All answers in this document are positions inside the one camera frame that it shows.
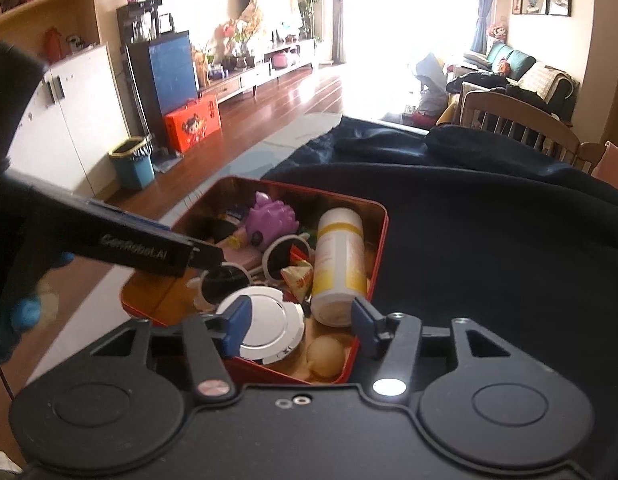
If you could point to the black jacket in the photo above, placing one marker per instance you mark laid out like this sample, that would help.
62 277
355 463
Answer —
484 80

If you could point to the white bag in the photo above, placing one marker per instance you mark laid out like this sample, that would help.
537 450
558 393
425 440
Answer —
429 75

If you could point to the red jug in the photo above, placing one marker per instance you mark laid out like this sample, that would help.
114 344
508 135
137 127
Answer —
53 45

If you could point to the white sunglasses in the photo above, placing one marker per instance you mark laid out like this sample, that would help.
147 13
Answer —
276 262

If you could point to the triangular red white packet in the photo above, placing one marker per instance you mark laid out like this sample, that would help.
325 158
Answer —
299 280

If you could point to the blue board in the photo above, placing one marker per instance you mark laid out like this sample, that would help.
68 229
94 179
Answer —
171 70

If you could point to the curved wooden shelf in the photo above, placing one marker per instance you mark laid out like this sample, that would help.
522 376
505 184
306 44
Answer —
39 4

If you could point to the person's left hand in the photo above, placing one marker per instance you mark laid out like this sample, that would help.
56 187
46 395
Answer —
24 312

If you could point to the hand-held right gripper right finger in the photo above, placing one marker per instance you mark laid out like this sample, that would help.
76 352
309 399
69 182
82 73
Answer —
366 322

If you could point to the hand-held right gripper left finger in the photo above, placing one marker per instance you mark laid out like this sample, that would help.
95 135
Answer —
236 325

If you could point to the white yellow bottle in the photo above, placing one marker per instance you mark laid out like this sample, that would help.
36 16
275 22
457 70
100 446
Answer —
339 260

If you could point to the wooden slatted chair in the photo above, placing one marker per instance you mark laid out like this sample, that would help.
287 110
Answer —
514 105

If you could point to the orange gift box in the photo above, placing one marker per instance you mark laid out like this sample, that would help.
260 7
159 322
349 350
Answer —
191 125

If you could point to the cream checked blanket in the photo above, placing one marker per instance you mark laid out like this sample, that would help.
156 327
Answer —
539 80

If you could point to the cream ball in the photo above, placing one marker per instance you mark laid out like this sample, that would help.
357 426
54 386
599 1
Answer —
326 355

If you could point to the dark tall cabinet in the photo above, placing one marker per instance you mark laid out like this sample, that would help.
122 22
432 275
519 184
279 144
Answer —
136 75

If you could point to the white cabinet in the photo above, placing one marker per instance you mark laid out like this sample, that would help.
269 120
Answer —
84 110

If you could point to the white standing air conditioner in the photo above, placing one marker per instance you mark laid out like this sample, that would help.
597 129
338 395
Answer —
324 20

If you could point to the grey blue curtain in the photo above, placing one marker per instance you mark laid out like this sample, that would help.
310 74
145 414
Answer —
346 10
486 5

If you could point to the round silver tin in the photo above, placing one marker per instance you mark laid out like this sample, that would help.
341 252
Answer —
269 320

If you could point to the low wooden tv cabinet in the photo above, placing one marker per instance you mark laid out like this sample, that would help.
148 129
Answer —
254 76

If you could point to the pink towel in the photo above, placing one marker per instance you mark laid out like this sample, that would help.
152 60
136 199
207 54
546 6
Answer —
614 165

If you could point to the dark blue cloth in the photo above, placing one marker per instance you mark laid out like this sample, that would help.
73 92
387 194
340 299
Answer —
489 240

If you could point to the pink plush toy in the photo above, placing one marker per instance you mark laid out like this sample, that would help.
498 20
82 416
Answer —
497 30

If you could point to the red tin box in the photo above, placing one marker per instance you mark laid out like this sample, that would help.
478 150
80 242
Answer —
284 195

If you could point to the pink marker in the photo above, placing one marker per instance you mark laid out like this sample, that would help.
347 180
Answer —
235 242

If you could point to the patterned draped cloth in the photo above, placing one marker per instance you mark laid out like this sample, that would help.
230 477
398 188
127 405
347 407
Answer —
259 0

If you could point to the blue trash bin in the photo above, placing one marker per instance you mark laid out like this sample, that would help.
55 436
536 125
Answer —
134 170

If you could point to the wooden chair with towel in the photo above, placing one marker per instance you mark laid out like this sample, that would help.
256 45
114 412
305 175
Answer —
591 155

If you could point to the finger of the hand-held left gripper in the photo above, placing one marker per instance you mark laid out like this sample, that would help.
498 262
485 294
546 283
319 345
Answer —
144 221
206 255

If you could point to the purple spiky toy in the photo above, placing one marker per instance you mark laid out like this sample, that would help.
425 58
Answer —
271 220

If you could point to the green sofa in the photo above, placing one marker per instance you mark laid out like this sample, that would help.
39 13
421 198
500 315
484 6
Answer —
519 58

